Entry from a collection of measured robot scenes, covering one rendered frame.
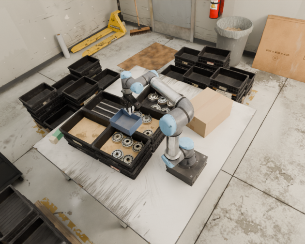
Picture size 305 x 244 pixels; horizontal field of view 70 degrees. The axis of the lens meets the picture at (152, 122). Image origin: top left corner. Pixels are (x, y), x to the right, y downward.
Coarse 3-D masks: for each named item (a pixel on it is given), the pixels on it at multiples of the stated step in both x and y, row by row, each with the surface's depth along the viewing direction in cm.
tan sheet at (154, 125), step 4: (152, 120) 206; (156, 120) 205; (148, 124) 202; (152, 124) 202; (156, 124) 202; (140, 128) 200; (144, 128) 200; (148, 128) 199; (152, 128) 199; (156, 128) 198
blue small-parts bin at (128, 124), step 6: (120, 114) 176; (126, 114) 177; (132, 114) 171; (114, 120) 173; (120, 120) 175; (126, 120) 175; (132, 120) 174; (138, 120) 165; (114, 126) 170; (120, 126) 163; (126, 126) 170; (132, 126) 161; (138, 126) 168; (126, 132) 164; (132, 132) 164
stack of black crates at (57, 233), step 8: (40, 216) 189; (32, 224) 186; (40, 224) 193; (48, 224) 184; (24, 232) 182; (32, 232) 190; (40, 232) 190; (48, 232) 189; (56, 232) 179; (16, 240) 178; (24, 240) 185; (32, 240) 186; (40, 240) 186; (48, 240) 185; (56, 240) 184; (64, 240) 175
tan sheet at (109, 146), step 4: (116, 132) 200; (124, 136) 196; (108, 140) 194; (104, 144) 191; (108, 144) 191; (112, 144) 191; (116, 144) 190; (120, 144) 190; (104, 148) 189; (108, 148) 188; (112, 148) 188; (116, 148) 187; (124, 148) 187; (108, 152) 185; (124, 152) 184; (128, 152) 183; (132, 152) 183; (128, 160) 178
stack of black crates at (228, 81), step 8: (216, 72) 288; (224, 72) 293; (232, 72) 285; (216, 80) 274; (224, 80) 289; (232, 80) 287; (240, 80) 286; (216, 88) 281; (224, 88) 274; (232, 88) 267; (240, 88) 261; (232, 96) 275; (240, 96) 282
